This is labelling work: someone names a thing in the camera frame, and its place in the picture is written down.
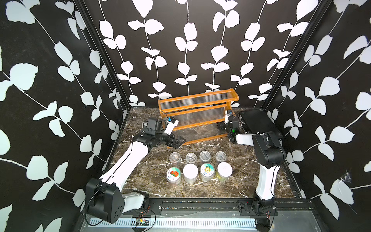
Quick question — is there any black flat case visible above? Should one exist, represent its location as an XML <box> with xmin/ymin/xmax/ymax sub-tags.
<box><xmin>238</xmin><ymin>108</ymin><xmax>283</xmax><ymax>140</ymax></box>

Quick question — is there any white large jar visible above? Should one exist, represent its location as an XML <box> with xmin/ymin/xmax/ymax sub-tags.
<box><xmin>183</xmin><ymin>163</ymin><xmax>199</xmax><ymax>184</ymax></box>

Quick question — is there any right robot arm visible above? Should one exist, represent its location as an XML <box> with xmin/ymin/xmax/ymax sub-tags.
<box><xmin>218</xmin><ymin>110</ymin><xmax>287</xmax><ymax>215</ymax></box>

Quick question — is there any yellow green label jar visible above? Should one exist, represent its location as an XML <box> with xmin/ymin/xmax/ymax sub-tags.
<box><xmin>200</xmin><ymin>163</ymin><xmax>215</xmax><ymax>182</ymax></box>

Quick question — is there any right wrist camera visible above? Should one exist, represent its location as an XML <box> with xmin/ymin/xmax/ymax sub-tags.
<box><xmin>224</xmin><ymin>110</ymin><xmax>234</xmax><ymax>124</ymax></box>

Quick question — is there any black front rail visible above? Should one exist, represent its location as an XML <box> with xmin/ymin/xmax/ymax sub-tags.
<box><xmin>82</xmin><ymin>198</ymin><xmax>305</xmax><ymax>217</ymax></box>

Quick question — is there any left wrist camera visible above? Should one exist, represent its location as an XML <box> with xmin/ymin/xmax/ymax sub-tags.
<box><xmin>164</xmin><ymin>117</ymin><xmax>179</xmax><ymax>135</ymax></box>

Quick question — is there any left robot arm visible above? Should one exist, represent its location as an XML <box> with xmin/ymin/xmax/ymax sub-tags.
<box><xmin>84</xmin><ymin>117</ymin><xmax>186</xmax><ymax>223</ymax></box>

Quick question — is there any green label large jar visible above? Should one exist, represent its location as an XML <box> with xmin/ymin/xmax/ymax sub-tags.
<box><xmin>217</xmin><ymin>162</ymin><xmax>233</xmax><ymax>182</ymax></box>

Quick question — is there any orange wooden shelf rack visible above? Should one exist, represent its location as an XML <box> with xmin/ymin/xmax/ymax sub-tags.
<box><xmin>158</xmin><ymin>89</ymin><xmax>239</xmax><ymax>131</ymax></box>

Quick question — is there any small seed jar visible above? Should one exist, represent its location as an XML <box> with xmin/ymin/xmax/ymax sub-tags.
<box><xmin>215</xmin><ymin>151</ymin><xmax>227</xmax><ymax>163</ymax></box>
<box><xmin>169</xmin><ymin>152</ymin><xmax>181</xmax><ymax>165</ymax></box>
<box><xmin>199</xmin><ymin>151</ymin><xmax>211</xmax><ymax>163</ymax></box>
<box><xmin>185</xmin><ymin>152</ymin><xmax>197</xmax><ymax>164</ymax></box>

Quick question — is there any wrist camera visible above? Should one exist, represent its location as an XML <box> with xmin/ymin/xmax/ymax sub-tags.
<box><xmin>164</xmin><ymin>117</ymin><xmax>179</xmax><ymax>135</ymax></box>
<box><xmin>224</xmin><ymin>110</ymin><xmax>234</xmax><ymax>124</ymax></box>

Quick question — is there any small circuit board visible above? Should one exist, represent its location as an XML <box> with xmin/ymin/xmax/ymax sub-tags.
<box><xmin>134</xmin><ymin>218</ymin><xmax>150</xmax><ymax>227</ymax></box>

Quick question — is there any white slotted cable duct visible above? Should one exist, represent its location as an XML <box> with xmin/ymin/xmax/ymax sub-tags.
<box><xmin>89</xmin><ymin>217</ymin><xmax>257</xmax><ymax>230</ymax></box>

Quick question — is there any red label large jar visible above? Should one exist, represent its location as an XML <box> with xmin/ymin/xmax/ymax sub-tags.
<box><xmin>166</xmin><ymin>167</ymin><xmax>182</xmax><ymax>185</ymax></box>

